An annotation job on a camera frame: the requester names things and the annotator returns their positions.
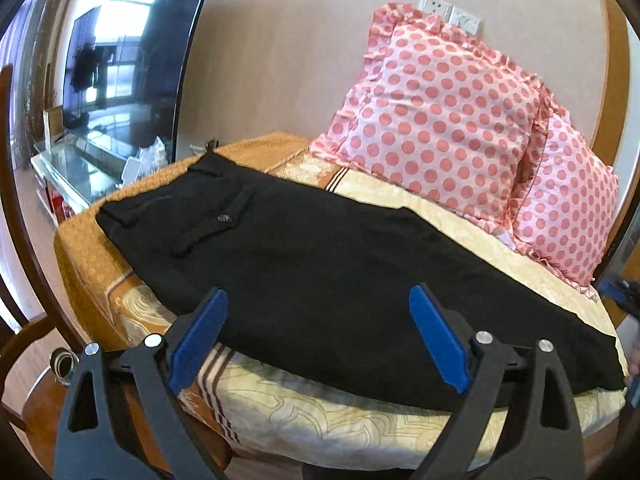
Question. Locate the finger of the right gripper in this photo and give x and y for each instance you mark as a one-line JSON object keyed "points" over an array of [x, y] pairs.
{"points": [[617, 290]]}

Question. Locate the wooden door frame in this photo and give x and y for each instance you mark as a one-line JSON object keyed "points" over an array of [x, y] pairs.
{"points": [[612, 116]]}

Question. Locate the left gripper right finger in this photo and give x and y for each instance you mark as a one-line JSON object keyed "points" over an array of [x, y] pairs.
{"points": [[517, 418]]}

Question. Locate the glass tv stand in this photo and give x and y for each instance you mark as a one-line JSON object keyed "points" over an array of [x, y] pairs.
{"points": [[83, 169]]}

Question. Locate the black flat television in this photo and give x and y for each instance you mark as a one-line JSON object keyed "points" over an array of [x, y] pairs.
{"points": [[125, 67]]}

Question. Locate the left pink polka-dot pillow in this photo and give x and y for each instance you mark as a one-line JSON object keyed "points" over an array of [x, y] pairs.
{"points": [[438, 113]]}

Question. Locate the cream patterned bedspread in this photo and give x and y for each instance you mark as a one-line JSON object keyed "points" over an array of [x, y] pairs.
{"points": [[260, 406]]}

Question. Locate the black pants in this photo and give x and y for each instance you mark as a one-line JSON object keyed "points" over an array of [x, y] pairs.
{"points": [[318, 284]]}

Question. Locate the pink polka-dot pillow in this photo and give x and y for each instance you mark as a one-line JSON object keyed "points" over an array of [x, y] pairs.
{"points": [[438, 113], [564, 205]]}

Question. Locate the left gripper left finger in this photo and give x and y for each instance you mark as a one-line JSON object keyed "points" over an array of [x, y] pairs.
{"points": [[96, 438]]}

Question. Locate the right pink polka-dot pillow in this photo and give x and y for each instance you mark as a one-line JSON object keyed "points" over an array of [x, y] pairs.
{"points": [[564, 205]]}

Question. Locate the person's right hand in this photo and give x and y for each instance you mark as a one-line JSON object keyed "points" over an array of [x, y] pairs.
{"points": [[633, 357]]}

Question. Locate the white wall socket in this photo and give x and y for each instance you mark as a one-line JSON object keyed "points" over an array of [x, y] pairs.
{"points": [[440, 7]]}

